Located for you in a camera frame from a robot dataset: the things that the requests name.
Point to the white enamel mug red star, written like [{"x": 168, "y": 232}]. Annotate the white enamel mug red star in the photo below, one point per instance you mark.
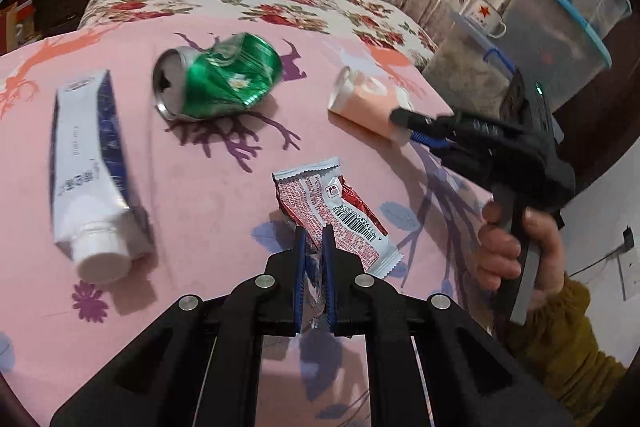
[{"x": 482, "y": 19}]

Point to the person's right hand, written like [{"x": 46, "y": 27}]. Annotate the person's right hand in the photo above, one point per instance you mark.
[{"x": 500, "y": 252}]

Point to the wall socket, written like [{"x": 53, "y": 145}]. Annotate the wall socket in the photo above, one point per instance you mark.
[{"x": 629, "y": 239}]

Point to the person's right forearm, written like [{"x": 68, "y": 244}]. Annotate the person's right forearm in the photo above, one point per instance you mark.
[{"x": 565, "y": 347}]

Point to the crushed green can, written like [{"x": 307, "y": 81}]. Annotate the crushed green can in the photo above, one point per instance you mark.
[{"x": 225, "y": 77}]

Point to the white blue toothpaste tube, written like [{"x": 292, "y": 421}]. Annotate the white blue toothpaste tube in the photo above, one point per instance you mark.
[{"x": 85, "y": 167}]

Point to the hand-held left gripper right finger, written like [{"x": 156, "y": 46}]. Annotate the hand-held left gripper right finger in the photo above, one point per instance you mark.
[{"x": 329, "y": 267}]

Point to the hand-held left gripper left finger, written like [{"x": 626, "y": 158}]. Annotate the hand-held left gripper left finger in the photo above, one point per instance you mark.
[{"x": 299, "y": 267}]

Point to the wooden nightstand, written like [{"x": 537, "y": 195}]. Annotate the wooden nightstand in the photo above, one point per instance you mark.
[{"x": 60, "y": 2}]

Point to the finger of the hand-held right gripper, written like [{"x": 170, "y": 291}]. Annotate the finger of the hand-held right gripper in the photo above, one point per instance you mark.
[
  {"x": 420, "y": 118},
  {"x": 430, "y": 142}
]

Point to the pink leaf-print tablecloth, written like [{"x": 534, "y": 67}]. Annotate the pink leaf-print tablecloth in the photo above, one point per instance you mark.
[{"x": 210, "y": 187}]

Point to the red white snack wrapper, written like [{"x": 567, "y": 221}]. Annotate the red white snack wrapper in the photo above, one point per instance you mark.
[{"x": 345, "y": 207}]

